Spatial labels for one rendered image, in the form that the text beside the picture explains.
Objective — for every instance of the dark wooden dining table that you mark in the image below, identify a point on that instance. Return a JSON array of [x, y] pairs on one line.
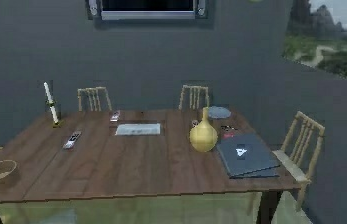
[[121, 166]]

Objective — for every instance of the light wooden chair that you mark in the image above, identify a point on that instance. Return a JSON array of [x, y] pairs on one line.
[[194, 96], [93, 99], [299, 151]]

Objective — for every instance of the yellow round vase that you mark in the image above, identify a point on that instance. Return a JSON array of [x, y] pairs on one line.
[[203, 136]]

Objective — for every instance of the grey blue plate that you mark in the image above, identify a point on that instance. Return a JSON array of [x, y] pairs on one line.
[[219, 112]]

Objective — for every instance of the small red black item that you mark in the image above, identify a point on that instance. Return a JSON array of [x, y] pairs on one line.
[[228, 131]]

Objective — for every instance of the small grey phone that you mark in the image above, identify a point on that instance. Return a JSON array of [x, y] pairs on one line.
[[115, 116]]

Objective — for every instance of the dark grey closed laptop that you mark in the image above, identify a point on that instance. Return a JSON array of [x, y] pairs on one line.
[[246, 155]]

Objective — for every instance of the grey remote control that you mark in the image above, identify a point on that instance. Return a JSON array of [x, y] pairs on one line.
[[72, 140]]

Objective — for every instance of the wall television set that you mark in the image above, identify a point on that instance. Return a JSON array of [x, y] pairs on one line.
[[147, 8]]

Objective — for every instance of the landscape wall picture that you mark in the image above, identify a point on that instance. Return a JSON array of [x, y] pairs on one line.
[[327, 36]]

